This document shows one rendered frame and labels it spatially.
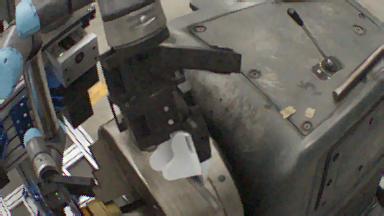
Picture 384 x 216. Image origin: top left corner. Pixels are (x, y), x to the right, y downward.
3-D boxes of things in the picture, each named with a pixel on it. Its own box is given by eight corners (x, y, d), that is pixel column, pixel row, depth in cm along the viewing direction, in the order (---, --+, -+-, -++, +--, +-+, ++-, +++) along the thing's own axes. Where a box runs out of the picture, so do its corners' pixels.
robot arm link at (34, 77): (14, 4, 102) (46, 137, 135) (-1, 28, 94) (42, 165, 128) (45, -8, 101) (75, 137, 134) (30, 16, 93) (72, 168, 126)
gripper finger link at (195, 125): (185, 156, 73) (161, 90, 69) (198, 149, 74) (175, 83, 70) (204, 168, 69) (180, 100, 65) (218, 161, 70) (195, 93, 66)
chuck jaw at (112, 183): (142, 182, 103) (110, 123, 102) (149, 185, 99) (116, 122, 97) (98, 201, 100) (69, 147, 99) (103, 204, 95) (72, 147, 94)
